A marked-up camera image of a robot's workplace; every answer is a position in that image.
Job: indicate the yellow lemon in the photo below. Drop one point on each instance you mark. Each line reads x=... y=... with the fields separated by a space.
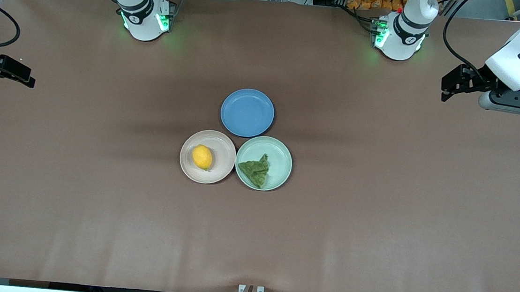
x=202 y=157

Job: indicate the green lettuce leaf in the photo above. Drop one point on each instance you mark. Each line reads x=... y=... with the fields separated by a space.
x=255 y=170

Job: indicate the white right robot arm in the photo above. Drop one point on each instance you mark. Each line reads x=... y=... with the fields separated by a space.
x=142 y=13

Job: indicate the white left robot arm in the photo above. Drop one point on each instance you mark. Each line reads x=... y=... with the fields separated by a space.
x=403 y=36

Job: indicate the green round plate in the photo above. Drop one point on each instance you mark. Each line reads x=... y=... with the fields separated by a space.
x=280 y=159

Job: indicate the blue round plate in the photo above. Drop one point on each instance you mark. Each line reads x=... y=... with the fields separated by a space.
x=247 y=113

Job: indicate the beige round plate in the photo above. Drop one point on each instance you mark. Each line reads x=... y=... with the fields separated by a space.
x=221 y=156

